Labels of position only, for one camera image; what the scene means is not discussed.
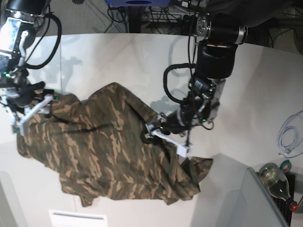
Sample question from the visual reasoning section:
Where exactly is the blue box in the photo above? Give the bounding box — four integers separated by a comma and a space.
105, 0, 175, 7

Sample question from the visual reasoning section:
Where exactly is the coiled white cable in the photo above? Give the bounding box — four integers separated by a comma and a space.
276, 112, 303, 158

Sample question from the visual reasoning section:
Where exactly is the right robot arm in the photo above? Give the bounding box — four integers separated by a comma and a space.
0, 0, 62, 118

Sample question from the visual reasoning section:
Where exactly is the clear glass bottle red cap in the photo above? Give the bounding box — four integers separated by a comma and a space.
258, 163, 299, 212

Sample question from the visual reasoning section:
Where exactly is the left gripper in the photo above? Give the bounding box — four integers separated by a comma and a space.
141, 109, 192, 144

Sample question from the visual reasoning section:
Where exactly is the green tape roll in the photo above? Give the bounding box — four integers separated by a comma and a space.
280, 159, 292, 173

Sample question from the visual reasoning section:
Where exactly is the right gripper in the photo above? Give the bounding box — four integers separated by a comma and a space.
7, 81, 60, 118

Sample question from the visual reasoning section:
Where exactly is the white paper sheet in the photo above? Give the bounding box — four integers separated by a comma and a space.
49, 210, 108, 227

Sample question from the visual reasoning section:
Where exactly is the camouflage t-shirt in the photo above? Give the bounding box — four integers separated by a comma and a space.
16, 83, 213, 207

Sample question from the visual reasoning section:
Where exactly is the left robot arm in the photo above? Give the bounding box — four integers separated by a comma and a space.
141, 0, 303, 144

